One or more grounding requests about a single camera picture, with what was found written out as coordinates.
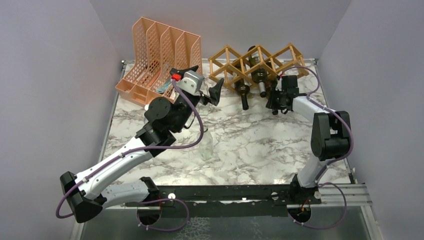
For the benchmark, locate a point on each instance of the clear glass bottle front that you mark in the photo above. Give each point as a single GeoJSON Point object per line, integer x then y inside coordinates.
{"type": "Point", "coordinates": [206, 145]}

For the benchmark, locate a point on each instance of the green wine bottle silver foil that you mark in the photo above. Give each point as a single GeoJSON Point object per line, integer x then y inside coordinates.
{"type": "Point", "coordinates": [259, 76]}

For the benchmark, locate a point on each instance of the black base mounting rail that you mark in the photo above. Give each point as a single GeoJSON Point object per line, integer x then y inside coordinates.
{"type": "Point", "coordinates": [216, 201]}

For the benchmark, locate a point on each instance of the green wine bottle dark neck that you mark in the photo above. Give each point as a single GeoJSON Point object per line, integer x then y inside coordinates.
{"type": "Point", "coordinates": [242, 89]}

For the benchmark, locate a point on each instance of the wooden wine rack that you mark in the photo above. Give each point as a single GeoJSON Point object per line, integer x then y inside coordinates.
{"type": "Point", "coordinates": [235, 66]}

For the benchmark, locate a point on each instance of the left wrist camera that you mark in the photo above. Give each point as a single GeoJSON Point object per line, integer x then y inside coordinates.
{"type": "Point", "coordinates": [190, 82]}

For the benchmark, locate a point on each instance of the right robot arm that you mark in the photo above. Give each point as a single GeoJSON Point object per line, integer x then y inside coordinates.
{"type": "Point", "coordinates": [330, 135]}

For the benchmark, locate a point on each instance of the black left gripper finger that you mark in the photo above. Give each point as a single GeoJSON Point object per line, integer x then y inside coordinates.
{"type": "Point", "coordinates": [181, 72]}
{"type": "Point", "coordinates": [214, 93]}

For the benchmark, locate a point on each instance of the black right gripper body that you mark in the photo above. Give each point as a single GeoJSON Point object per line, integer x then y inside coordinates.
{"type": "Point", "coordinates": [280, 94]}

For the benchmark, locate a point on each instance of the orange plastic file organizer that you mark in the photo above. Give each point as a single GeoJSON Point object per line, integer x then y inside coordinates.
{"type": "Point", "coordinates": [158, 48]}

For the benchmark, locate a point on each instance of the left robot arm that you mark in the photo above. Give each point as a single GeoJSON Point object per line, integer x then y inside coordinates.
{"type": "Point", "coordinates": [91, 191]}

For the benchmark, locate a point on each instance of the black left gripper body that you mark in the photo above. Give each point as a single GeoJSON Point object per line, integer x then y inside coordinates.
{"type": "Point", "coordinates": [201, 98]}

